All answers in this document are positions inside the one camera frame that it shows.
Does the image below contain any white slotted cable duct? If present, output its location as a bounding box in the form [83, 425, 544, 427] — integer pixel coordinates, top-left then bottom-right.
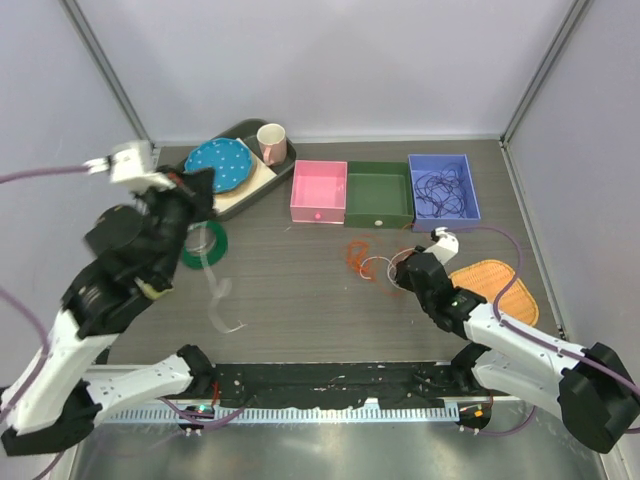
[106, 401, 459, 425]

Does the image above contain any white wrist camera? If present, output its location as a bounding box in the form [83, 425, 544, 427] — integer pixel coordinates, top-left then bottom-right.
[84, 140, 175, 195]
[427, 227, 459, 265]

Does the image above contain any beige square board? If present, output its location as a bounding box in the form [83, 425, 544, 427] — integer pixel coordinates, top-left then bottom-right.
[214, 138, 276, 215]

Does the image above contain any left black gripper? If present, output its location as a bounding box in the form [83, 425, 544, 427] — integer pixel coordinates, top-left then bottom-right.
[138, 163, 225, 283]

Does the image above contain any pink mug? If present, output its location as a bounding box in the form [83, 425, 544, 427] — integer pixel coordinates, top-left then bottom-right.
[256, 123, 287, 167]

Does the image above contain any blue plastic box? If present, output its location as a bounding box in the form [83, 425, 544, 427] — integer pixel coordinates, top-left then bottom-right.
[408, 154, 481, 232]

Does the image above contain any green plastic box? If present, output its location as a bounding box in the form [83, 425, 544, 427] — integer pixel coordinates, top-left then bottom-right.
[344, 161, 415, 229]

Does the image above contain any orange woven mat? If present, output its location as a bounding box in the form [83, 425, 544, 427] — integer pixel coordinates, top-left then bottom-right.
[449, 258, 540, 329]

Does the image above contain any dark green serving tray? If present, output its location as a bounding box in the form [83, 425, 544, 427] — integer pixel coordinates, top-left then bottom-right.
[178, 118, 297, 222]

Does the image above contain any green tape roll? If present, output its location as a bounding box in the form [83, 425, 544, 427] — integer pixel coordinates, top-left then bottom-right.
[181, 220, 229, 270]

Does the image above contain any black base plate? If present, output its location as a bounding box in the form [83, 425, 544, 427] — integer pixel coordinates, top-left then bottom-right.
[171, 362, 489, 410]

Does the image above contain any blue dotted plate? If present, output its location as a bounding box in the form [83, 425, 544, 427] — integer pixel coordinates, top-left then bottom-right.
[184, 138, 253, 194]

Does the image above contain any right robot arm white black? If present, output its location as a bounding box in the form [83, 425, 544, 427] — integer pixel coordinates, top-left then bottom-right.
[396, 248, 639, 453]

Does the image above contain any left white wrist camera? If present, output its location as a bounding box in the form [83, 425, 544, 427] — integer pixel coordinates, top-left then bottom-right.
[84, 140, 175, 195]

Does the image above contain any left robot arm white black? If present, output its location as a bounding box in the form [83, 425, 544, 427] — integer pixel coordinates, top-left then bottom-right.
[1, 167, 215, 456]

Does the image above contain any pink plastic box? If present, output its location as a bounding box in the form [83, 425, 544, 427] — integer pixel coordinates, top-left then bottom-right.
[290, 160, 348, 225]

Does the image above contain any yellow mug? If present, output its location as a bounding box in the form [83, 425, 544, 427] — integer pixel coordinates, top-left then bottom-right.
[135, 278, 174, 302]

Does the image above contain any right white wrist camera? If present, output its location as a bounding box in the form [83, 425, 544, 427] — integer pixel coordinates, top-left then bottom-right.
[427, 227, 459, 265]

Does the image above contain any orange thin cable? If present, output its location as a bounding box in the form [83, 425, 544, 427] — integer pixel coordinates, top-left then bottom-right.
[344, 234, 416, 299]

